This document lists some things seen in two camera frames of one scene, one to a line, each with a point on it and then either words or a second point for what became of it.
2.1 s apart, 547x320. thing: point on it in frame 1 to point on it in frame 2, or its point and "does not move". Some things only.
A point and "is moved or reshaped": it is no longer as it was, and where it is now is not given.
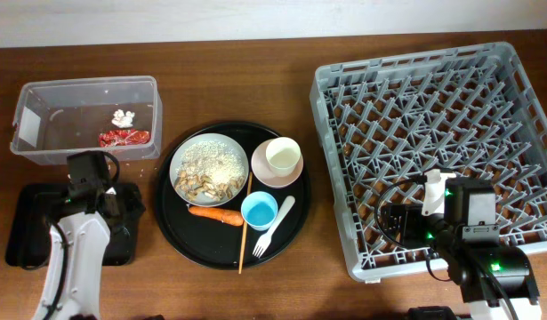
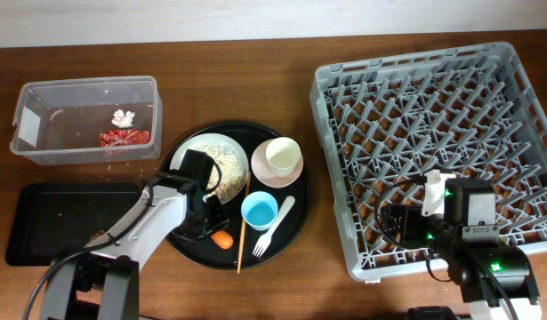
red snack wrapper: x=111 y=138 does not move
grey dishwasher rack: x=384 y=122 does not move
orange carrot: x=229 y=217 is moved or reshaped
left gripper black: x=134 y=206 to x=221 y=219
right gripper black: x=411 y=213 does not move
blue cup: x=259 y=211 does not move
